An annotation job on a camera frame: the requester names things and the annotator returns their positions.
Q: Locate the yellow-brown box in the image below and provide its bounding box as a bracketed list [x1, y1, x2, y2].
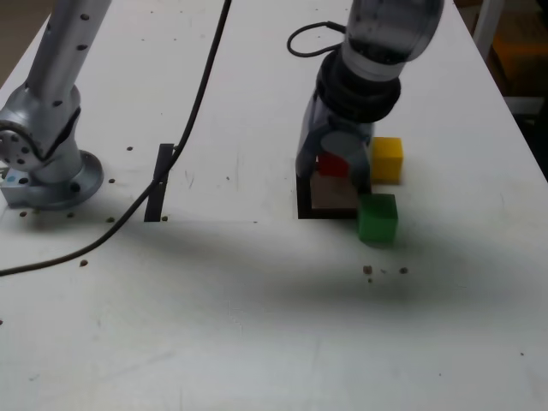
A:
[491, 32, 548, 98]

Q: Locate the white horizontal bar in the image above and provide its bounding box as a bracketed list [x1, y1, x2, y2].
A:
[504, 96, 545, 116]

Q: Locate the white metal frame post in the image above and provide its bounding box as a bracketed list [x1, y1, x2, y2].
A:
[471, 0, 509, 55]

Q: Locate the green cube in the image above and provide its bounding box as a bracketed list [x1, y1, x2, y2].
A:
[357, 193, 400, 246]

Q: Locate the red cube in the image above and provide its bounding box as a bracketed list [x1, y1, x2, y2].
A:
[316, 152, 348, 178]

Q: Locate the black tape strip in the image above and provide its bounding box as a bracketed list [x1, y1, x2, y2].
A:
[144, 143, 176, 223]

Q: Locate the black tape square outline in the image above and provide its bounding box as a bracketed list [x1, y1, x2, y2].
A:
[295, 164, 373, 221]

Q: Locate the yellow cube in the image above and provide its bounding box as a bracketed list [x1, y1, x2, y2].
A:
[370, 136, 405, 186]

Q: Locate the long black cable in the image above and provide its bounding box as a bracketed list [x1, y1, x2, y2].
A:
[0, 0, 233, 277]

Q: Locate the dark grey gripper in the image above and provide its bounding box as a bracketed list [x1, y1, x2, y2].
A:
[295, 93, 374, 192]

